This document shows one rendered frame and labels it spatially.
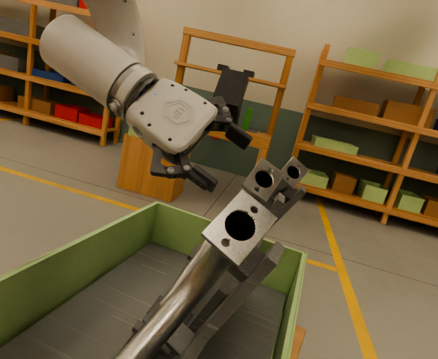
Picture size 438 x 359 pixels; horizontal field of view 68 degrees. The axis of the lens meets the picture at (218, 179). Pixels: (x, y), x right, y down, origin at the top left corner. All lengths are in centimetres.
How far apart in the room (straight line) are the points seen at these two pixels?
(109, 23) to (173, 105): 21
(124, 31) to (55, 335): 51
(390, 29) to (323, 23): 94
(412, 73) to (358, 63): 70
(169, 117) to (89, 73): 13
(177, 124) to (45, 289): 37
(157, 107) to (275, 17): 520
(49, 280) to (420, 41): 561
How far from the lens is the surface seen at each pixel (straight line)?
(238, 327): 71
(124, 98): 47
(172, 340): 39
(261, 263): 31
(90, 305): 70
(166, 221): 90
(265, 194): 44
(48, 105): 636
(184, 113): 47
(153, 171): 44
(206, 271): 37
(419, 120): 516
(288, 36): 556
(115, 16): 62
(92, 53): 51
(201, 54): 570
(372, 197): 522
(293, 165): 62
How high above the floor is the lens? 128
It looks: 15 degrees down
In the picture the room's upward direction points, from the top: 13 degrees clockwise
